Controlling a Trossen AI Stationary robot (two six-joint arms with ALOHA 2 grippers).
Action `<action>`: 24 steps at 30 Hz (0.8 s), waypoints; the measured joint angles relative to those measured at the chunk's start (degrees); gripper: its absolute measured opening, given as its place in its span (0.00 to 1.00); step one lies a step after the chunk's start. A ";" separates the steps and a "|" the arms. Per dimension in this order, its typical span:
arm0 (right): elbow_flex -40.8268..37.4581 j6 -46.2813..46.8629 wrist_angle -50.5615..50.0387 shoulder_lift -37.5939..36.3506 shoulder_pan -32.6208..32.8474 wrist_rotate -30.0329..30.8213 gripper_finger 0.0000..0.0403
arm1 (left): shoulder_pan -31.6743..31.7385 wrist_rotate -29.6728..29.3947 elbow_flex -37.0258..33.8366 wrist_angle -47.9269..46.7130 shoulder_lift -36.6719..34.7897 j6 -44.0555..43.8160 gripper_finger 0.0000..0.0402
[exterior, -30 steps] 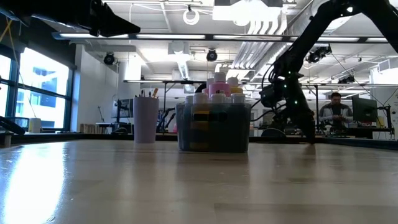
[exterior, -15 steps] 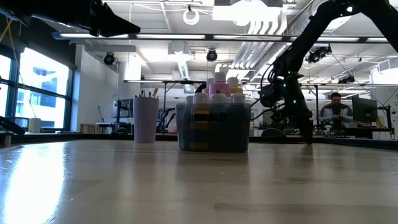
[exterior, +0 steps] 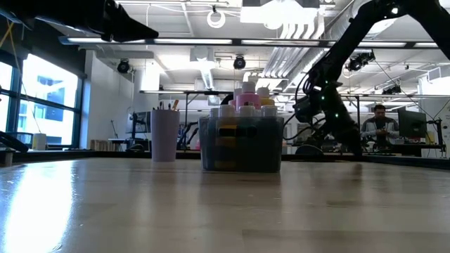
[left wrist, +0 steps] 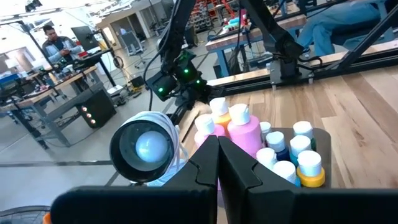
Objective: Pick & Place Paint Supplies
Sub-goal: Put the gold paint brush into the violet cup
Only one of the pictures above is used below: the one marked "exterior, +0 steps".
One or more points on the small green paint bottle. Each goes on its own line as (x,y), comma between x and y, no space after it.
(269,110)

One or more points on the black desktop monitor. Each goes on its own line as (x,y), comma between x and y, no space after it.
(412,123)

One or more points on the white canister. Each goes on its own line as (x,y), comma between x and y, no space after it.
(39,141)

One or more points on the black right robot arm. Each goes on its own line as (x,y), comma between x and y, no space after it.
(337,59)

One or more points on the black equipment stand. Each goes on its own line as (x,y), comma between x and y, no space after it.
(438,137)

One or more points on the black background monitor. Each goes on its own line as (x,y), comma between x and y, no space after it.
(140,123)

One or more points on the lilac plastic cup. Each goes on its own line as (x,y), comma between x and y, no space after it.
(165,135)

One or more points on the small teal paint bottle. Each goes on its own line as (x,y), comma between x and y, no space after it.
(247,110)

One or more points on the black ceiling camera cluster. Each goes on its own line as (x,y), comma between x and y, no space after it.
(358,62)

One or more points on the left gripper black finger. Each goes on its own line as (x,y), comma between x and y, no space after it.
(126,28)

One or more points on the black background robot arm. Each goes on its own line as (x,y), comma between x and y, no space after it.
(186,135)

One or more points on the person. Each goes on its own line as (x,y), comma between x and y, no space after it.
(380,128)

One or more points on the cluttered background workbench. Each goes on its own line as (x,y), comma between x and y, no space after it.
(408,147)

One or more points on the orange-bristled black paint brush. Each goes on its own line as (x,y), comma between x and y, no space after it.
(174,104)

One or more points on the translucent grey plastic bin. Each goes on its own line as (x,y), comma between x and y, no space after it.
(242,154)

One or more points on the black round ceiling camera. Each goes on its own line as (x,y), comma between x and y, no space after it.
(239,62)
(123,66)

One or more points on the light wooden blocks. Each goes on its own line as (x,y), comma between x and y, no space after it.
(100,144)

